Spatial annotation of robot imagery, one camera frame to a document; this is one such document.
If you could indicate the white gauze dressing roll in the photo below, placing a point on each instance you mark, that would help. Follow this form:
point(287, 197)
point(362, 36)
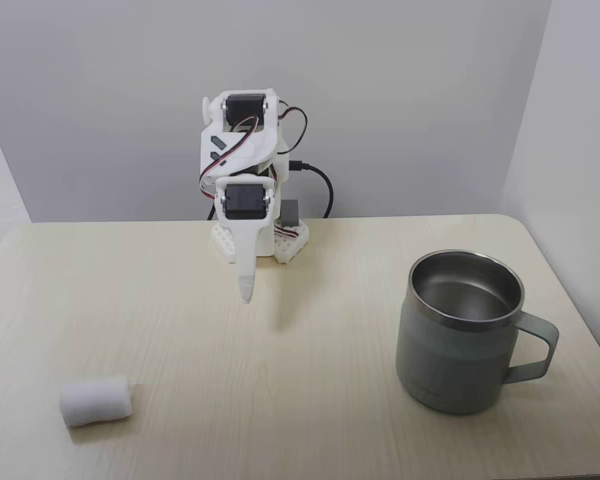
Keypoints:
point(96, 401)

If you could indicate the grey table clamp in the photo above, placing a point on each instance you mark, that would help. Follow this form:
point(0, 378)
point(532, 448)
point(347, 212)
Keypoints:
point(290, 212)

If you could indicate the grey metal mug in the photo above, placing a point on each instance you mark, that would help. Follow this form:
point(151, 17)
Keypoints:
point(450, 360)

